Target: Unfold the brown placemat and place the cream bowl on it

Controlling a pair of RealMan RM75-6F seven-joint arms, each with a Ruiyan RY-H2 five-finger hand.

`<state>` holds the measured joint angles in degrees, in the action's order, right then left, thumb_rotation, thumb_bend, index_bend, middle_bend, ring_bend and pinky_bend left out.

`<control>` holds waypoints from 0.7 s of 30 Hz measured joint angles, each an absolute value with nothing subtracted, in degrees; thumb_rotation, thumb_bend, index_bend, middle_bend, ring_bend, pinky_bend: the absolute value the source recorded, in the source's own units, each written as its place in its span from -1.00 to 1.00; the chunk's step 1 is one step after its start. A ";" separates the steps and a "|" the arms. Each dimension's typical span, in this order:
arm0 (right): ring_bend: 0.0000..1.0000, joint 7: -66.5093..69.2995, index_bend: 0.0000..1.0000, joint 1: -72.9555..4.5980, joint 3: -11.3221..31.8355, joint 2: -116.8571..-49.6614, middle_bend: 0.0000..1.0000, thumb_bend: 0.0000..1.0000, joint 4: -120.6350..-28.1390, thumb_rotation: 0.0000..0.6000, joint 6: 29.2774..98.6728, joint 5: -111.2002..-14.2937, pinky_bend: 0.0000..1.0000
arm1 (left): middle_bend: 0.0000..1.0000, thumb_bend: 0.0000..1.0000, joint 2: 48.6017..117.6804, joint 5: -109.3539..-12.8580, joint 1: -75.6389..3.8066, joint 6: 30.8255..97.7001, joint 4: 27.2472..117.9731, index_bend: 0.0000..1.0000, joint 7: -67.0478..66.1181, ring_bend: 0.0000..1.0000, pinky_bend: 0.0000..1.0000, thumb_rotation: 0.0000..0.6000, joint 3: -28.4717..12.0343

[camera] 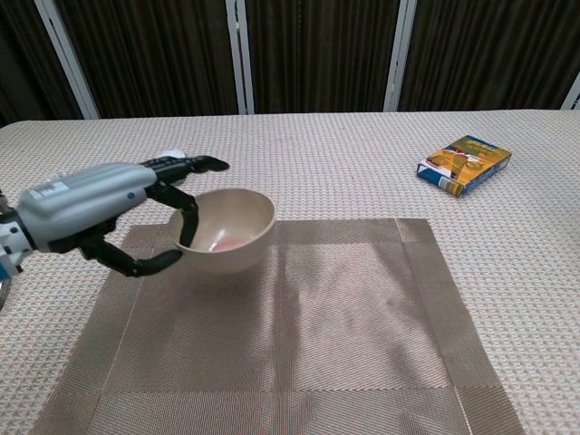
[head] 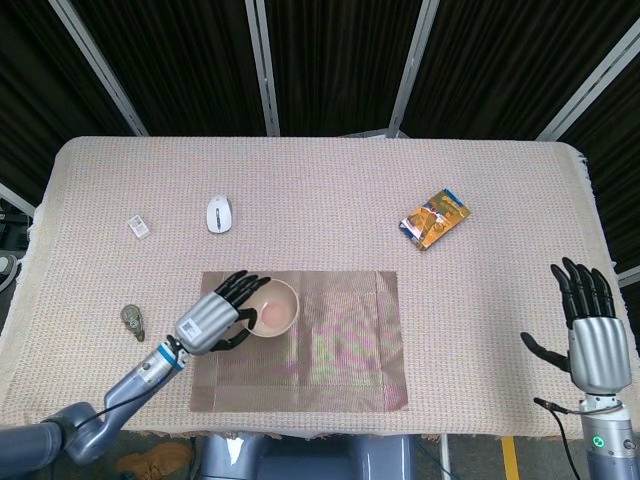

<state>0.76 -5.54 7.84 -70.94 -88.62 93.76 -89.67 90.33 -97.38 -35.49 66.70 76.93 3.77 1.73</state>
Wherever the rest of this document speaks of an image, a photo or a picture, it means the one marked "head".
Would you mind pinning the white computer mouse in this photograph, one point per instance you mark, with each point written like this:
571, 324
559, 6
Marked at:
219, 214

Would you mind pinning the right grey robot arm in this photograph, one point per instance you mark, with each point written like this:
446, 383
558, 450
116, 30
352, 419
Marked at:
605, 440

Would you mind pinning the beige woven tablecloth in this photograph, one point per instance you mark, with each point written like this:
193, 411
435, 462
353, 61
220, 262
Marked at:
320, 175

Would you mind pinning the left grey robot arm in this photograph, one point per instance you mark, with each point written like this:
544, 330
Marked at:
145, 372

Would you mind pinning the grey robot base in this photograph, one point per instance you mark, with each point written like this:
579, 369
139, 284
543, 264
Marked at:
300, 460

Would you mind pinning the grey metal partition post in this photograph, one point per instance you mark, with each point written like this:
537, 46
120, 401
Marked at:
414, 67
98, 67
264, 67
17, 199
630, 276
590, 90

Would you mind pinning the orange snack packet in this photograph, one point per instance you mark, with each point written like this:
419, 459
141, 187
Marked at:
435, 220

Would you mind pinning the grey white shoe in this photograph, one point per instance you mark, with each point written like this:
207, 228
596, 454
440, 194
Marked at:
7, 270

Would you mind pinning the brown woven placemat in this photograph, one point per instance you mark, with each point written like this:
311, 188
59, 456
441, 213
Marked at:
350, 350

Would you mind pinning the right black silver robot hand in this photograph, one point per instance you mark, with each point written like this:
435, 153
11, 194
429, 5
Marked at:
600, 355

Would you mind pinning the brown shoe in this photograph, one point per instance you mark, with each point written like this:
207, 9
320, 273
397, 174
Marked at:
160, 457

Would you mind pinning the pink bowl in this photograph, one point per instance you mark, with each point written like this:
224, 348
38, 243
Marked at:
277, 312

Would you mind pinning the white table leg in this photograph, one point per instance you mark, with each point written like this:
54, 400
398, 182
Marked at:
445, 460

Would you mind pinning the small white eraser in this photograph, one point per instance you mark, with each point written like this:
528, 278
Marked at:
139, 227

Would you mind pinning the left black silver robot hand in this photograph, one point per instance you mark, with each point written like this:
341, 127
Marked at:
207, 322

